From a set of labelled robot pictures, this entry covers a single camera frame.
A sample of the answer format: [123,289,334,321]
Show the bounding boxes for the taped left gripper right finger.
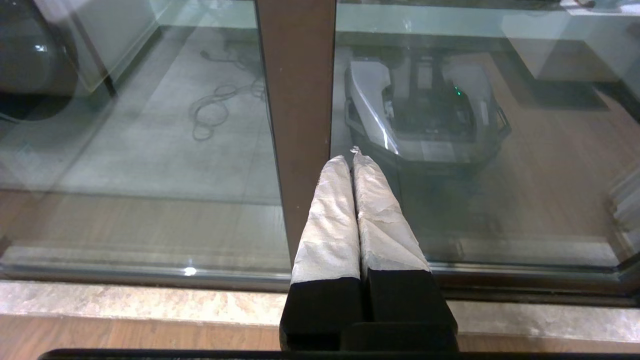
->
[351,150,459,335]

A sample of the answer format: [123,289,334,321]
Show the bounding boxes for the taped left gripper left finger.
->
[279,155,365,352]

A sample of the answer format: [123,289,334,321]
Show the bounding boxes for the brown framed sliding glass door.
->
[329,0,640,288]

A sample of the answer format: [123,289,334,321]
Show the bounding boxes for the white front-load washing machine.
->
[0,0,78,121]

